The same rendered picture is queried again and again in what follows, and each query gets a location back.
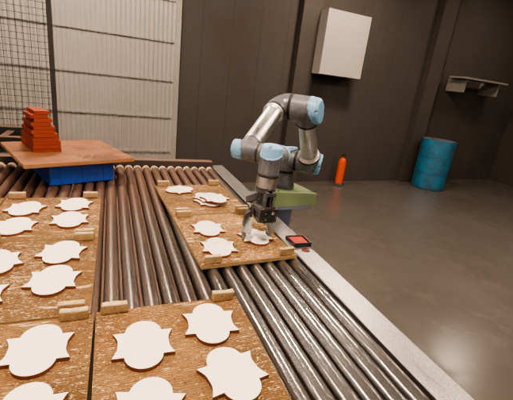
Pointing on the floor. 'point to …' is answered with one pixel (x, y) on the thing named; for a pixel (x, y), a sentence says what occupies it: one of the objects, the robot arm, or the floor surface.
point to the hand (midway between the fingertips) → (255, 236)
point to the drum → (433, 163)
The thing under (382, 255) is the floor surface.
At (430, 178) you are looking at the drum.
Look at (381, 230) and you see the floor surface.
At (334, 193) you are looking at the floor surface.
